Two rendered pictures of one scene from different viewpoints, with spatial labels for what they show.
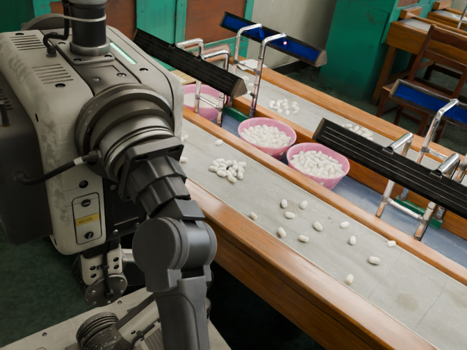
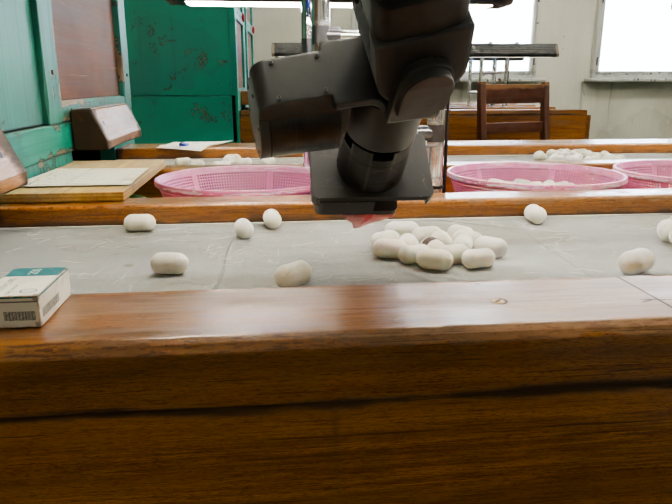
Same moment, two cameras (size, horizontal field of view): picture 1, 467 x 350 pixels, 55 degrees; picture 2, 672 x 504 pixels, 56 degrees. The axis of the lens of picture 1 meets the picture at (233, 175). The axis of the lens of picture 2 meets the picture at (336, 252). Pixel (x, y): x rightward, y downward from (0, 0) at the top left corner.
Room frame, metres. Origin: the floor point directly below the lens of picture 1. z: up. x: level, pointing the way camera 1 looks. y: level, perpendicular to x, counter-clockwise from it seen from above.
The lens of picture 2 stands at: (1.28, 0.78, 0.90)
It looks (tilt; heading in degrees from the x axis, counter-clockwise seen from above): 15 degrees down; 316
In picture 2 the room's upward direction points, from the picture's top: straight up
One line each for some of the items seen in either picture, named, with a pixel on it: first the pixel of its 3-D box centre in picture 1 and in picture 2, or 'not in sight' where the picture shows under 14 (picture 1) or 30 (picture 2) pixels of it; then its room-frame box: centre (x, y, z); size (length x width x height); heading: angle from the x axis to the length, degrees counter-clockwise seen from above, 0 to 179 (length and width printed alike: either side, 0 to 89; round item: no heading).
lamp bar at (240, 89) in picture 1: (185, 59); not in sight; (1.72, 0.26, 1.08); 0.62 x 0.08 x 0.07; 52
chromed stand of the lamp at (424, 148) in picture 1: (445, 163); not in sight; (1.50, -0.80, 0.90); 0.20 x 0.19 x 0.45; 52
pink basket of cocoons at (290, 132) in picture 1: (265, 140); (531, 202); (1.77, -0.12, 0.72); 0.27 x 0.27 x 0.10
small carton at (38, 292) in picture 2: not in sight; (27, 295); (1.68, 0.66, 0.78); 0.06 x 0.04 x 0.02; 142
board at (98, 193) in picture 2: (171, 79); (95, 177); (2.18, 0.40, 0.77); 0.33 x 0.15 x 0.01; 142
